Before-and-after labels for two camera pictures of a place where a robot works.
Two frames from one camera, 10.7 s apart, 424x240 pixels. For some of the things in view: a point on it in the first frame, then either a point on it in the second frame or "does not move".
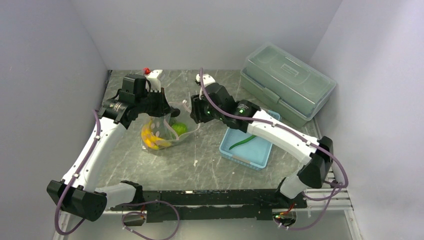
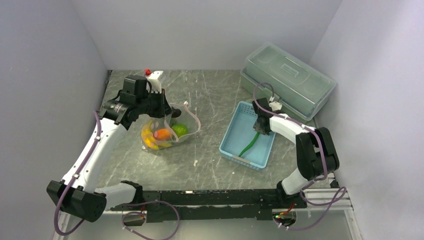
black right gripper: [197, 113] to [257, 128]
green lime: [179, 128] does not move
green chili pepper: [242, 142] to [251, 144]
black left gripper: [163, 107] does not move
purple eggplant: [175, 112] does not move
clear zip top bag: [159, 132] does not move
